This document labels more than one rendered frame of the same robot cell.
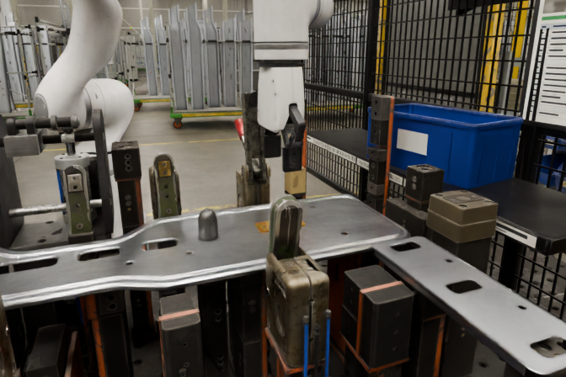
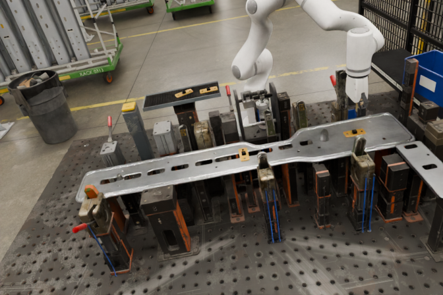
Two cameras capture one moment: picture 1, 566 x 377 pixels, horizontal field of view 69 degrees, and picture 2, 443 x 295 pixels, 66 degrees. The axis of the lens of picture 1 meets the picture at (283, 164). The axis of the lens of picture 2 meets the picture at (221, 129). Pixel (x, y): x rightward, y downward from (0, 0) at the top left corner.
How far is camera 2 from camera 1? 83 cm
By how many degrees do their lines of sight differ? 27
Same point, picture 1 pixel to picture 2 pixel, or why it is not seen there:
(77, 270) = (281, 153)
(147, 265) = (305, 152)
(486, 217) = not seen: outside the picture
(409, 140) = (426, 82)
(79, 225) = (271, 132)
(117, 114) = (266, 67)
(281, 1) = (360, 55)
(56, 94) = (244, 66)
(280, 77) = (357, 83)
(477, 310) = (430, 176)
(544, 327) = not seen: outside the picture
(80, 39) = (255, 43)
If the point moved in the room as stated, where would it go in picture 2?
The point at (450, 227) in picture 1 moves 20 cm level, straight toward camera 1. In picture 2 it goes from (433, 138) to (417, 170)
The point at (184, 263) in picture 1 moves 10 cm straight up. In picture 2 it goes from (318, 152) to (318, 132)
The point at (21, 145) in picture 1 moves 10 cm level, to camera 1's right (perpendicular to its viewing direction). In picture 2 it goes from (249, 104) to (272, 104)
